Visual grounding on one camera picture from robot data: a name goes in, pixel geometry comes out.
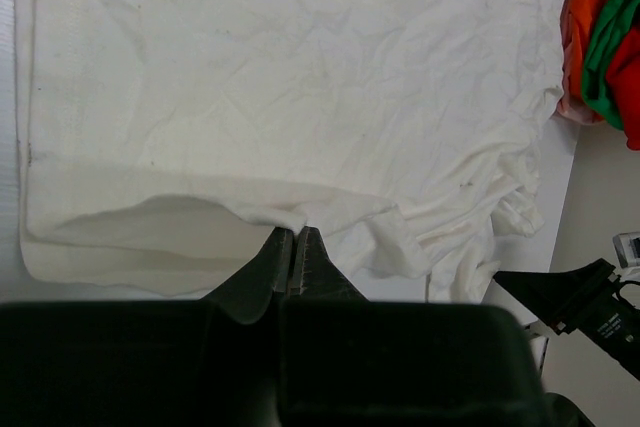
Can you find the red folded t shirt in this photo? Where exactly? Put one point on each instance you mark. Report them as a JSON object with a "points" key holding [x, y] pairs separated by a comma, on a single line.
{"points": [[623, 73]]}

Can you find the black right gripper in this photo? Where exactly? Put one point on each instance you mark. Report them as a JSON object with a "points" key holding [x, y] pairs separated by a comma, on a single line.
{"points": [[588, 300]]}

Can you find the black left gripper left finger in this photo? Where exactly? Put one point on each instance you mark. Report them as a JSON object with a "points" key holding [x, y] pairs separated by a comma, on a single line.
{"points": [[246, 295]]}

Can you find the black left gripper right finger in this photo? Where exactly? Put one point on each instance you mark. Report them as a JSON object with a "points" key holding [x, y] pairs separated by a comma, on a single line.
{"points": [[313, 275]]}

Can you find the pink folded t shirt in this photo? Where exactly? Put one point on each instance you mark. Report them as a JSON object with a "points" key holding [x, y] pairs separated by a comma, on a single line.
{"points": [[570, 106]]}

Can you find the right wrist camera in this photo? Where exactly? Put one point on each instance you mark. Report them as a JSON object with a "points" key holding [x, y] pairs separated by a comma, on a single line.
{"points": [[627, 249]]}

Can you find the white t shirt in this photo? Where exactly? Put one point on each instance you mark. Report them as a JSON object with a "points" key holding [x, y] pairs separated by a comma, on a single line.
{"points": [[162, 141]]}

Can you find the green folded t shirt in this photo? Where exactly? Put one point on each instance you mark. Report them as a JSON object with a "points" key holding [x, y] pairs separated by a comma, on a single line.
{"points": [[613, 24]]}

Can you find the orange folded t shirt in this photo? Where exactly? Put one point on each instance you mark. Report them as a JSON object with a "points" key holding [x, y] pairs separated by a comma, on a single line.
{"points": [[583, 15]]}

